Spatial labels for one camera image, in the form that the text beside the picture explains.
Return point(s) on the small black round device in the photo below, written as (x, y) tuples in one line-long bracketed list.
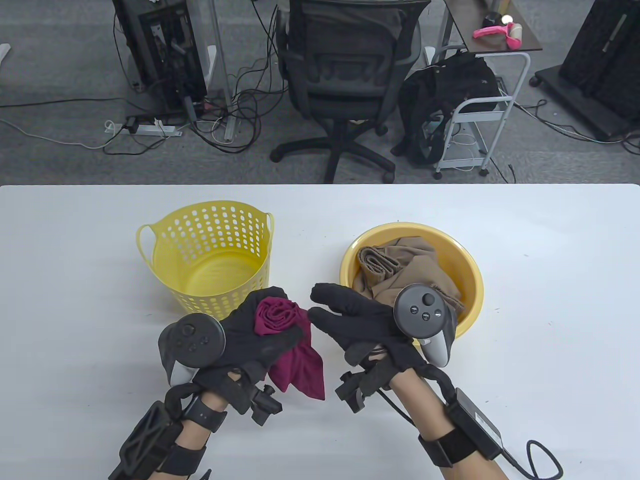
[(492, 19)]

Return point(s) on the maroon shorts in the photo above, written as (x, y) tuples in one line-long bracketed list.
[(295, 365)]

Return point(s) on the white object at edge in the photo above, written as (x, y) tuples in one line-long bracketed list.
[(4, 52)]

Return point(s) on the white rolling cart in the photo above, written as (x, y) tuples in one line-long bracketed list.
[(480, 105)]

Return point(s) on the person's left forearm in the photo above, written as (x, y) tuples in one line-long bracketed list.
[(192, 440)]

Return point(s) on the black mesh office chair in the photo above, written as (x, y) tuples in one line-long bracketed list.
[(345, 80)]

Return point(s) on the yellow perforated plastic basket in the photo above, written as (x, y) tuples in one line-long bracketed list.
[(215, 270)]

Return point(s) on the black backpack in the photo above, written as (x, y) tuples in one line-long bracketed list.
[(440, 95)]

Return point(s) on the yellow plastic basin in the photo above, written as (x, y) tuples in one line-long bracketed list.
[(470, 290)]

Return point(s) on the white power strip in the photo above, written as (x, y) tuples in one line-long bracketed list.
[(150, 130)]

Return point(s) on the tan shorts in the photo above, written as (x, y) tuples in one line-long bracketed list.
[(410, 265)]

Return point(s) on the metal desk leg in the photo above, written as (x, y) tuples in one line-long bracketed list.
[(220, 30)]

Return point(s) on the black open computer tower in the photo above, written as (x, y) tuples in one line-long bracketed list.
[(165, 55)]

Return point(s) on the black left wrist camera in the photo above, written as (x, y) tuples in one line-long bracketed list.
[(265, 405)]

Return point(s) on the person's left hand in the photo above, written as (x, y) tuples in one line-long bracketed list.
[(240, 340)]

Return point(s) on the person's right hand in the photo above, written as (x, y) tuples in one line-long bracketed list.
[(365, 325)]

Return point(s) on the pink plastic tool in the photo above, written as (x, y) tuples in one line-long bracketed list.
[(492, 32)]

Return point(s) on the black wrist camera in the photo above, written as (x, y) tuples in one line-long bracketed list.
[(265, 405), (355, 390)]

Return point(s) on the black left wrist band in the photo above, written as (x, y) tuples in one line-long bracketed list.
[(207, 417)]

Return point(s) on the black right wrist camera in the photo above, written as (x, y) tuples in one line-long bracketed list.
[(355, 390)]

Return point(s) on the black wheeled stand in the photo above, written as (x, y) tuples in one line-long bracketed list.
[(595, 65)]

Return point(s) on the black left forearm mount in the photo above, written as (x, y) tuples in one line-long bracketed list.
[(145, 445)]

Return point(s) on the black right forearm box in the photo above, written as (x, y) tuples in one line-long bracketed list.
[(477, 420)]

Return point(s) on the black hand controller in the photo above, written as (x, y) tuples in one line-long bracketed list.
[(422, 315), (192, 340)]

